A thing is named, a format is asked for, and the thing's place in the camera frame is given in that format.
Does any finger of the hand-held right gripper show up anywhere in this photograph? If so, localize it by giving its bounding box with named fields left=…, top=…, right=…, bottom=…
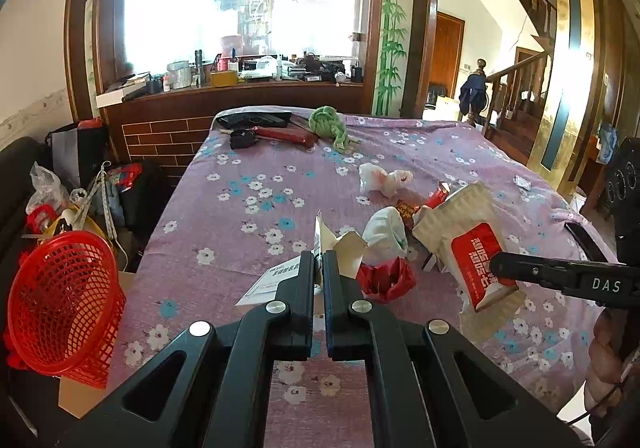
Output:
left=489, top=252, right=581, bottom=297

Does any white torn paper box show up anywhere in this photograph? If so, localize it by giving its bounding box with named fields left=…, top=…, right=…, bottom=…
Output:
left=314, top=213, right=371, bottom=281

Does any wooden stair railing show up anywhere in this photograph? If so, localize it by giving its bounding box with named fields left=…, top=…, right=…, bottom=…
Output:
left=467, top=50, right=551, bottom=139

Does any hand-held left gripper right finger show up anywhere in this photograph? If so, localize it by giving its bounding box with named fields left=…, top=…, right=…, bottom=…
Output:
left=322, top=250, right=583, bottom=448

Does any bamboo wall painting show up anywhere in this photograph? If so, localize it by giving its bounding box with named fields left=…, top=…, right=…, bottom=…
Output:
left=372, top=0, right=416, bottom=116

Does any black speaker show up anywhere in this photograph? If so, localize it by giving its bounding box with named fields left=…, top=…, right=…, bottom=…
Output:
left=602, top=137, right=640, bottom=233

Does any red snack bag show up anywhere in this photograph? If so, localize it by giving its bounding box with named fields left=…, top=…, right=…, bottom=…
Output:
left=107, top=163, right=143, bottom=191

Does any purple floral tablecloth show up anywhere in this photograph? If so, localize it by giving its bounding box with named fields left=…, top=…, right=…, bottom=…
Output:
left=107, top=108, right=618, bottom=448

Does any yellow plastic container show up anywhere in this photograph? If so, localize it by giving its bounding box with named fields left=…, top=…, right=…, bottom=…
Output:
left=40, top=213, right=113, bottom=249

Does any green cloth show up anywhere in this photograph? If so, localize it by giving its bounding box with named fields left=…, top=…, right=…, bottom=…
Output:
left=308, top=105, right=361, bottom=153

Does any golden pillar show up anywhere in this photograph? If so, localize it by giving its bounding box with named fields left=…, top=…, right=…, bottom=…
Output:
left=530, top=0, right=606, bottom=193

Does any wooden door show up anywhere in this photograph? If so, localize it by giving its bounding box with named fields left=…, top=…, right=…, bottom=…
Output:
left=430, top=12, right=466, bottom=101

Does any wooden partition counter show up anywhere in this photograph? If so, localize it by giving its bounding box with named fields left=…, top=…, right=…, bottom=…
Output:
left=65, top=0, right=441, bottom=179

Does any person's right hand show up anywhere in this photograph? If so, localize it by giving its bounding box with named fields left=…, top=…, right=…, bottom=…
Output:
left=584, top=314, right=640, bottom=415

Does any stack of books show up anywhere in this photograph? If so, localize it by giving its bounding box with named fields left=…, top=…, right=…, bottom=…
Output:
left=95, top=72, right=151, bottom=108

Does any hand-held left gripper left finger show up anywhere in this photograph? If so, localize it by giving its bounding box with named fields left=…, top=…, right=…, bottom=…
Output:
left=60, top=250, right=321, bottom=448

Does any red crumpled wrapper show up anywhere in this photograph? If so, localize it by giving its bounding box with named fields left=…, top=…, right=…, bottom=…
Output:
left=356, top=258, right=416, bottom=303

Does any white paper slip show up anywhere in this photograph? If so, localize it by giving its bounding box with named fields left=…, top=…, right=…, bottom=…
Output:
left=235, top=260, right=301, bottom=309

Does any black shopping bag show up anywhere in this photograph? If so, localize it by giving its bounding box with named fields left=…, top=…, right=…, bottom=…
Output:
left=46, top=120, right=108, bottom=191

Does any dark jacket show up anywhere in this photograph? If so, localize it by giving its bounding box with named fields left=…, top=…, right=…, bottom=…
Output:
left=459, top=72, right=488, bottom=116

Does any red torn carton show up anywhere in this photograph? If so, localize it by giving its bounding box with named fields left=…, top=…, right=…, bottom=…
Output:
left=424, top=181, right=452, bottom=211

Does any black pouch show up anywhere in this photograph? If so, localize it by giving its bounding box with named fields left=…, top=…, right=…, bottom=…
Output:
left=215, top=111, right=293, bottom=129

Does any black car key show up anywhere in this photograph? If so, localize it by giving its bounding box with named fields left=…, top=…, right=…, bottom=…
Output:
left=229, top=129, right=258, bottom=150

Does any pink white plastic bag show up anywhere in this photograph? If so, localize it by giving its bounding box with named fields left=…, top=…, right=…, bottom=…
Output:
left=358, top=162, right=413, bottom=199

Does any clear plastic bag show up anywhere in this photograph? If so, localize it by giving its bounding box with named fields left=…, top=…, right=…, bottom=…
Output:
left=26, top=163, right=71, bottom=216

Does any black sofa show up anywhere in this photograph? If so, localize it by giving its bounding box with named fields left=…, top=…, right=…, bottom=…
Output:
left=0, top=135, right=56, bottom=279

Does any red mesh basket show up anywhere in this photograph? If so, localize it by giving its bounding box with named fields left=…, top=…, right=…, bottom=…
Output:
left=6, top=230, right=127, bottom=389

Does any orange brown candy wrapper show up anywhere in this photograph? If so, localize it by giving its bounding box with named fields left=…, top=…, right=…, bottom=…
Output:
left=395, top=199, right=418, bottom=229

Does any white crumpled plastic bag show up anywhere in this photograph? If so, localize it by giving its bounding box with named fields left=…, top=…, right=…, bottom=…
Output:
left=361, top=207, right=412, bottom=261

